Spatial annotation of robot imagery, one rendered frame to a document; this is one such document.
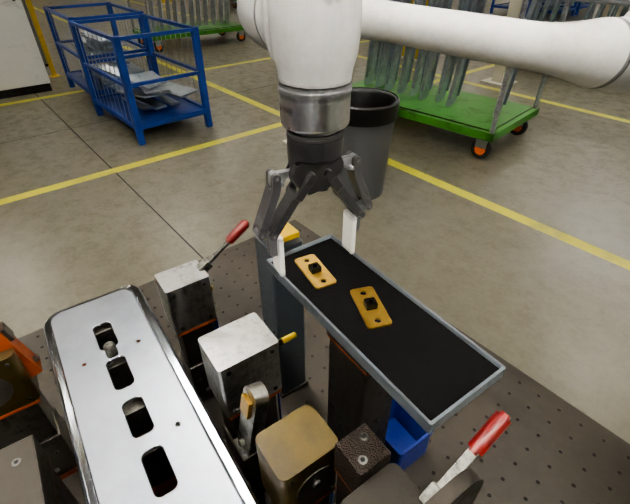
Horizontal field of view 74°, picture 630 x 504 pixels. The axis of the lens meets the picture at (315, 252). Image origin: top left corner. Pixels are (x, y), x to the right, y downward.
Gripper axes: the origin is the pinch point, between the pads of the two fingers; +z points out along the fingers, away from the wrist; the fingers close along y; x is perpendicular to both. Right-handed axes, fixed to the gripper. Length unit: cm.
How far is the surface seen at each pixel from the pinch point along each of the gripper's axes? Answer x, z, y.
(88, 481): 8.4, 20.4, 39.7
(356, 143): -184, 72, -128
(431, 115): -250, 92, -253
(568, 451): 31, 50, -47
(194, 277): -20.4, 14.1, 16.4
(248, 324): 1.4, 9.1, 12.6
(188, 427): 7.0, 20.1, 25.4
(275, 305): -10.8, 19.4, 3.3
